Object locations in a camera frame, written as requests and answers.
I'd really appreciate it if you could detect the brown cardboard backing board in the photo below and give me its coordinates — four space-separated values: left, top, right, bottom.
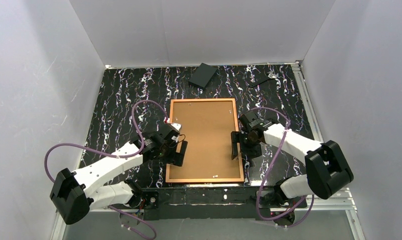
165 98 244 184

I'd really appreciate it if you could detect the orange picture frame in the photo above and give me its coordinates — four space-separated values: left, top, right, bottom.
164 97 246 184

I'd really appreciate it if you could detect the black square block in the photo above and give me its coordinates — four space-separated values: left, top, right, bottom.
188 63 218 89

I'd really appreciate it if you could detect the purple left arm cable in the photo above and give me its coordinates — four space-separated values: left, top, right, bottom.
43 99 158 240

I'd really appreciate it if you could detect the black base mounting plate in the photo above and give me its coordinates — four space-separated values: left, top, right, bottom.
141 187 308 221

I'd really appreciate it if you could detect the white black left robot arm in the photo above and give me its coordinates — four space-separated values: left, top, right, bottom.
49 123 188 225

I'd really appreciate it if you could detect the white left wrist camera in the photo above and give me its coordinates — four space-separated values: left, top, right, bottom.
166 123 182 143

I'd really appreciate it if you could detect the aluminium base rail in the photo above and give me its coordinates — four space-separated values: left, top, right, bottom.
51 185 365 240

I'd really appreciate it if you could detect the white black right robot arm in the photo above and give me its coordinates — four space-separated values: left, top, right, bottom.
230 110 354 202

